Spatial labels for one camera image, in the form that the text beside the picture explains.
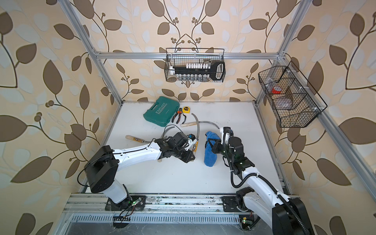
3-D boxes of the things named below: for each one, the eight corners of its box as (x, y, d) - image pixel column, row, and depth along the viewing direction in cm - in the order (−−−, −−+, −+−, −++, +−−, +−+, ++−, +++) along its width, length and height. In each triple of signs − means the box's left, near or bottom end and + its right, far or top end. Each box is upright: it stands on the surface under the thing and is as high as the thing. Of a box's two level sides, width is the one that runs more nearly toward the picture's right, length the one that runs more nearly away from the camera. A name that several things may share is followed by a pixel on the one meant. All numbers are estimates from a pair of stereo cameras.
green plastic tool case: (143, 118, 112) (142, 114, 108) (162, 98, 126) (161, 94, 123) (167, 129, 106) (166, 125, 102) (184, 106, 120) (184, 102, 116)
